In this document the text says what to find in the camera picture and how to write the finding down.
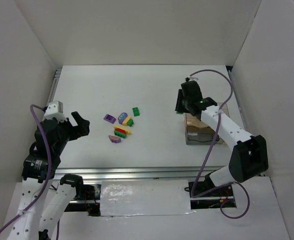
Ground red curved lego brick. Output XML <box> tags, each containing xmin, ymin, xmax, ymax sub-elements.
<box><xmin>114</xmin><ymin>128</ymin><xmax>127</xmax><ymax>134</ymax></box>

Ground long yellow lego plate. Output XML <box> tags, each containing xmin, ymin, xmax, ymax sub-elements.
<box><xmin>113</xmin><ymin>125</ymin><xmax>132</xmax><ymax>135</ymax></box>

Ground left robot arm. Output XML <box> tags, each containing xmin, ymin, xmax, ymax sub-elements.
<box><xmin>8</xmin><ymin>111</ymin><xmax>90</xmax><ymax>240</ymax></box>

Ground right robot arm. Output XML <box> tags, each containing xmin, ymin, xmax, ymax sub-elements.
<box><xmin>175</xmin><ymin>80</ymin><xmax>269</xmax><ymax>191</ymax></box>

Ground amber plastic container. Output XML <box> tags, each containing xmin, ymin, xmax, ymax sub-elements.
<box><xmin>184</xmin><ymin>113</ymin><xmax>215</xmax><ymax>135</ymax></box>

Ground purple sloped lego brick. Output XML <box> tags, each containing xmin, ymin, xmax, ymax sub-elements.
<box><xmin>103</xmin><ymin>114</ymin><xmax>116</xmax><ymax>124</ymax></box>

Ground tall smoky plastic container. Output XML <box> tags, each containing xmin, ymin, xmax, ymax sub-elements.
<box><xmin>217</xmin><ymin>102</ymin><xmax>230</xmax><ymax>117</ymax></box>

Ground purple butterfly half lego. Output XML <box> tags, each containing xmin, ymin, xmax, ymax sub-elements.
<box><xmin>108</xmin><ymin>135</ymin><xmax>122</xmax><ymax>144</ymax></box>

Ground purple round flower lego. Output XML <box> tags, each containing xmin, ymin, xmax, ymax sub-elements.
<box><xmin>117</xmin><ymin>112</ymin><xmax>128</xmax><ymax>125</ymax></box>

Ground yellow half round lego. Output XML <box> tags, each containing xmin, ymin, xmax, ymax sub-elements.
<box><xmin>122</xmin><ymin>115</ymin><xmax>131</xmax><ymax>126</ymax></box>

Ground small green lego brick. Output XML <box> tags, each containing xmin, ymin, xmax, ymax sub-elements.
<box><xmin>126</xmin><ymin>118</ymin><xmax>134</xmax><ymax>127</ymax></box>

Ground white taped panel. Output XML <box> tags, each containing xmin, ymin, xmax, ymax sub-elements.
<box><xmin>100</xmin><ymin>179</ymin><xmax>192</xmax><ymax>217</ymax></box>

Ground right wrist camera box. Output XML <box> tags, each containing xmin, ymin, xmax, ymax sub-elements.
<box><xmin>185</xmin><ymin>76</ymin><xmax>199</xmax><ymax>82</ymax></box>

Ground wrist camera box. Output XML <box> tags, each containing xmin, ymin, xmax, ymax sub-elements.
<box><xmin>185</xmin><ymin>76</ymin><xmax>199</xmax><ymax>82</ymax></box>
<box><xmin>44</xmin><ymin>101</ymin><xmax>64</xmax><ymax>122</ymax></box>

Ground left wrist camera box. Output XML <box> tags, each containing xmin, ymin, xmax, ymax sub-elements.
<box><xmin>44</xmin><ymin>101</ymin><xmax>64</xmax><ymax>122</ymax></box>

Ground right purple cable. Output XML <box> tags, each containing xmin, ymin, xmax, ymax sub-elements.
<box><xmin>185</xmin><ymin>69</ymin><xmax>251</xmax><ymax>220</ymax></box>

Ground aluminium front rail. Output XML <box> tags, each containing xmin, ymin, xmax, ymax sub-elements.
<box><xmin>53</xmin><ymin>167</ymin><xmax>259</xmax><ymax>180</ymax></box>

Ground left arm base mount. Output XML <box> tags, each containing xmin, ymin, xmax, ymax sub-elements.
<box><xmin>65</xmin><ymin>184</ymin><xmax>101</xmax><ymax>217</ymax></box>

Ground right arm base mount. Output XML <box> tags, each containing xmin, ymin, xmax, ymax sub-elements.
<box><xmin>190</xmin><ymin>185</ymin><xmax>236</xmax><ymax>210</ymax></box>

